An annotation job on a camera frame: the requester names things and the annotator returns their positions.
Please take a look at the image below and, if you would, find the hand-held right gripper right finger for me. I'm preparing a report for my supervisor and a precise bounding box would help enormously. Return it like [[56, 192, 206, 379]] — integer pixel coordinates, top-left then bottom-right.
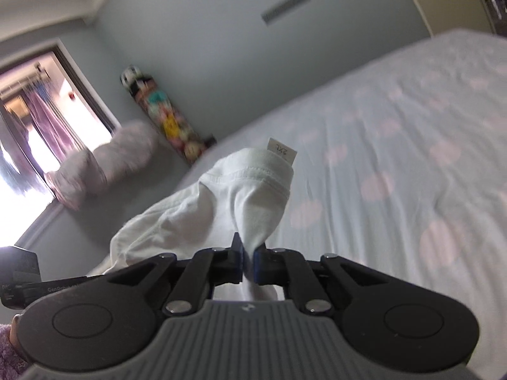
[[253, 243, 387, 318]]

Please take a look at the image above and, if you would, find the person's left forearm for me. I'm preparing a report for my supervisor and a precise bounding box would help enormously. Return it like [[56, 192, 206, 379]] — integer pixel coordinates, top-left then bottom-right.
[[0, 322, 25, 380]]

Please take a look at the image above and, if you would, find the rolled grey pink quilt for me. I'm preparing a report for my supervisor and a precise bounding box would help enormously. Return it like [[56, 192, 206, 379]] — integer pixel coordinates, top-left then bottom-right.
[[45, 120, 160, 211]]

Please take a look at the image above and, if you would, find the window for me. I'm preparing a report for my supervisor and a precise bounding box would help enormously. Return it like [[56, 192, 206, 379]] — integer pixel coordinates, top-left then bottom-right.
[[0, 39, 121, 248]]

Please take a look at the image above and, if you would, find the bed with pink-dotted sheet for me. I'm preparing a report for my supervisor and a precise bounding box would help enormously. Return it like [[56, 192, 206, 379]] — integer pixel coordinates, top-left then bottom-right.
[[174, 28, 507, 327]]

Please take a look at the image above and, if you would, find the clear tube of plush toys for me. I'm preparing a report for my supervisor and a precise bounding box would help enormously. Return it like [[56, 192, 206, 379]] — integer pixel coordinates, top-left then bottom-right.
[[132, 78, 218, 164]]

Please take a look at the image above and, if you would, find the purple curtain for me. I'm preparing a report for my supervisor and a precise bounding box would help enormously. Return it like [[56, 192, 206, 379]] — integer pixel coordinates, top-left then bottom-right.
[[23, 86, 82, 164]]

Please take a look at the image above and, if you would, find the panda plush toy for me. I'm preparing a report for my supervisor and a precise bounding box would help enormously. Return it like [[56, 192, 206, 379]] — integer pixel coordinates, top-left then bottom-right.
[[120, 65, 154, 96]]

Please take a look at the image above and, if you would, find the person's left hand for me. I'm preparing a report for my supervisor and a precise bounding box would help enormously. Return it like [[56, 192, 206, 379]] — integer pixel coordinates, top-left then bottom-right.
[[10, 314, 21, 351]]

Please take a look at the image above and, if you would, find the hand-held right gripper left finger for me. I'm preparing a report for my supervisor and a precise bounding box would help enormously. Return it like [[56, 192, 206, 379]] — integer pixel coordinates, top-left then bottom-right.
[[105, 232, 243, 318]]

